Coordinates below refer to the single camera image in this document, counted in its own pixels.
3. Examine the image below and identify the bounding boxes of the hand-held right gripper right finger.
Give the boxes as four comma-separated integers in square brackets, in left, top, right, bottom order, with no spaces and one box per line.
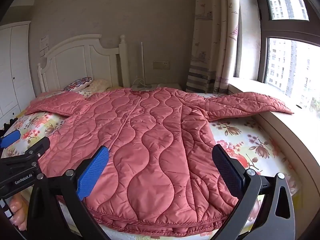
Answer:
[212,144,298,240]

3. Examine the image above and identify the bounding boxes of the white cable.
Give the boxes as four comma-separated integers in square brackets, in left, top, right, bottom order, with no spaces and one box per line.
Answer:
[132,78,150,88]

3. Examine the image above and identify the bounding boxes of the pink quilted jacket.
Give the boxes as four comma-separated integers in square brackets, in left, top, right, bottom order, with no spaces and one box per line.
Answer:
[24,87,294,238]

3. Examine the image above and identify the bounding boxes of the patterned purple pillow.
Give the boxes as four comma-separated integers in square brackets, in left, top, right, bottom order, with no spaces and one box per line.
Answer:
[62,77,93,92]

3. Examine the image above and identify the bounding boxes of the pale yellow pillow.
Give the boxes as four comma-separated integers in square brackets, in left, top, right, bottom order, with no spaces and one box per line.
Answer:
[86,79,110,93]

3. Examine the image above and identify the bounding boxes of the floral bed sheet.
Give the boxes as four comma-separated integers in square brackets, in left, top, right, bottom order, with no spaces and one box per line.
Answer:
[5,90,300,240]

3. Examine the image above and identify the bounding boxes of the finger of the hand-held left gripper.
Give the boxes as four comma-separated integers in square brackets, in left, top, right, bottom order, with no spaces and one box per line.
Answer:
[21,136,51,161]
[0,129,21,149]

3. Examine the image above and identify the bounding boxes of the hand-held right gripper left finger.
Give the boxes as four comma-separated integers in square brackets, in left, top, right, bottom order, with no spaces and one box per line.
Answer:
[26,145,110,240]

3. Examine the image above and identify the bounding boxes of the person's left hand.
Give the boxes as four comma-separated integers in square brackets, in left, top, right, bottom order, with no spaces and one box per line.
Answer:
[9,194,29,232]

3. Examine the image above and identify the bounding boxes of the printed beige curtain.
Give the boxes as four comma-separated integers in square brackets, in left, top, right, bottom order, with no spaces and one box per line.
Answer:
[185,0,242,94]

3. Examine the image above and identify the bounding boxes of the white wardrobe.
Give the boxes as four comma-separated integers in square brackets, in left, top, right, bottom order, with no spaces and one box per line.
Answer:
[0,21,37,120]

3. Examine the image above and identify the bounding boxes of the beige window sill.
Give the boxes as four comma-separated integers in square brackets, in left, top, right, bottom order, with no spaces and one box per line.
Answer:
[229,77,320,180]

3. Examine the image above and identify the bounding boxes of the slim silver lamp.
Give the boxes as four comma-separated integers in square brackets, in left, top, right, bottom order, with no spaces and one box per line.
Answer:
[132,42,153,90]

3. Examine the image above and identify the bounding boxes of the white nightstand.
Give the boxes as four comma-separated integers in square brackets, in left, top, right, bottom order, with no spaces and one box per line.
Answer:
[130,82,182,92]

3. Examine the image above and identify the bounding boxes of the dark framed window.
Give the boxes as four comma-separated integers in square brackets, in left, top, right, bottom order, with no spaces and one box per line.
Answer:
[252,0,320,110]

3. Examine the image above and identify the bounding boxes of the white wooden headboard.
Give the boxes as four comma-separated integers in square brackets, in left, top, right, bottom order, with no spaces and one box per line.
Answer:
[37,34,130,93]

